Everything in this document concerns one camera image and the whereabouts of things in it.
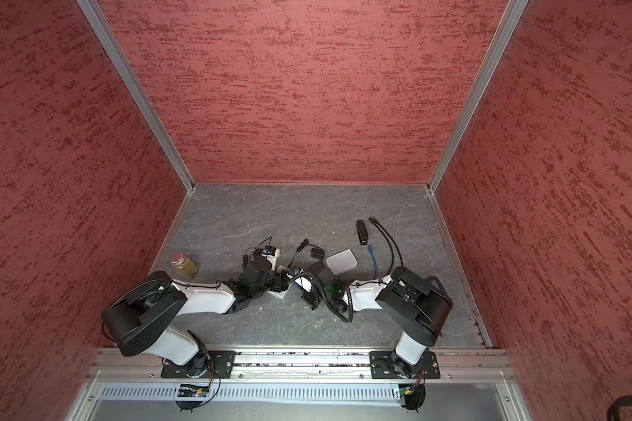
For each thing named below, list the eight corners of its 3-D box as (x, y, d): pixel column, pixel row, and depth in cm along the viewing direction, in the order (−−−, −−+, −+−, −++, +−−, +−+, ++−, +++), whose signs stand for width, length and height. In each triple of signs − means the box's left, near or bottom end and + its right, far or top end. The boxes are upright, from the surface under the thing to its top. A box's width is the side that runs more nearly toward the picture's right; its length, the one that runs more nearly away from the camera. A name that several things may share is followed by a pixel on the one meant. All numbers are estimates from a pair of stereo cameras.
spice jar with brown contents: (182, 279, 94) (167, 264, 85) (186, 268, 97) (172, 252, 88) (196, 279, 94) (182, 264, 85) (200, 268, 97) (187, 252, 88)
